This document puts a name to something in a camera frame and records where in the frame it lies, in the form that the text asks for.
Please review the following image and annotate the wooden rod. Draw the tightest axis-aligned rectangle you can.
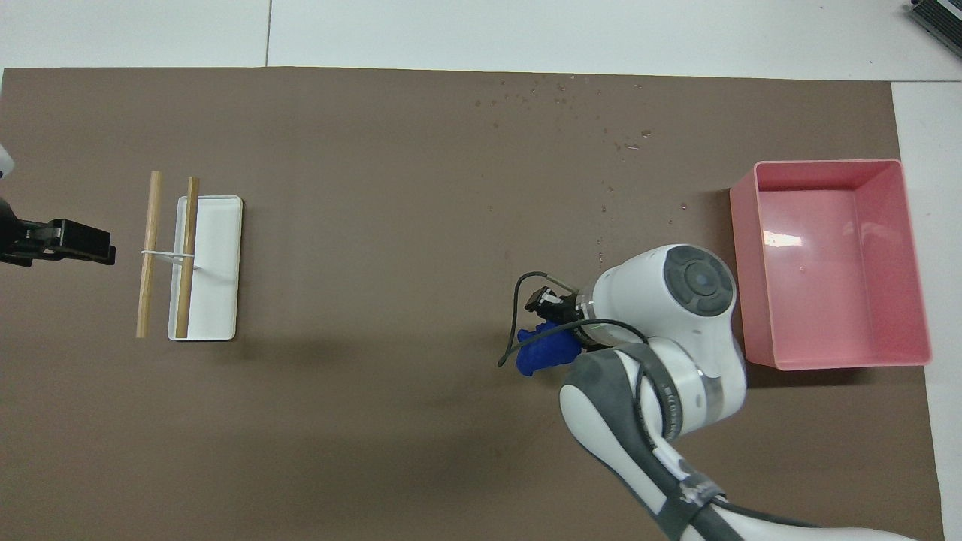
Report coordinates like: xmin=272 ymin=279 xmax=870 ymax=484
xmin=175 ymin=177 xmax=201 ymax=339
xmin=136 ymin=171 xmax=162 ymax=339

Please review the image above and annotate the dark striped object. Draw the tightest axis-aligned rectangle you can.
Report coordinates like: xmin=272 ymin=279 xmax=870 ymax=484
xmin=906 ymin=0 xmax=962 ymax=58

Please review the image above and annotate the blue towel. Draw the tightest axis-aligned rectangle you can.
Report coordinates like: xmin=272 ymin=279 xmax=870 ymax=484
xmin=516 ymin=321 xmax=584 ymax=377

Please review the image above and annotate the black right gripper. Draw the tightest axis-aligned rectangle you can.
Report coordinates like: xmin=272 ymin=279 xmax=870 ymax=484
xmin=525 ymin=287 xmax=582 ymax=323

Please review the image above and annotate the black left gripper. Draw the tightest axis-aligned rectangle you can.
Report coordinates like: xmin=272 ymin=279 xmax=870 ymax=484
xmin=0 ymin=217 xmax=118 ymax=268

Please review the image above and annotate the brown table mat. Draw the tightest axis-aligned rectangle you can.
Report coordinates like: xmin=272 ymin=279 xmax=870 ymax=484
xmin=0 ymin=67 xmax=946 ymax=541

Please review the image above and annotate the white rack base tray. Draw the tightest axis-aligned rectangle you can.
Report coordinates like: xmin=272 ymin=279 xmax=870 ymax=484
xmin=168 ymin=195 xmax=244 ymax=342

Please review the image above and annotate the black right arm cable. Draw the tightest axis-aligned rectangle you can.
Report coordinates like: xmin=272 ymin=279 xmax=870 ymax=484
xmin=498 ymin=272 xmax=649 ymax=368

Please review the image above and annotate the white rack bracket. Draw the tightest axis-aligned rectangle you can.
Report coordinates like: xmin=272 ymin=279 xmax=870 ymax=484
xmin=141 ymin=248 xmax=198 ymax=267

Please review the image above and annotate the pink plastic bin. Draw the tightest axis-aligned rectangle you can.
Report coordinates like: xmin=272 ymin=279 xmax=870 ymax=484
xmin=729 ymin=159 xmax=933 ymax=372

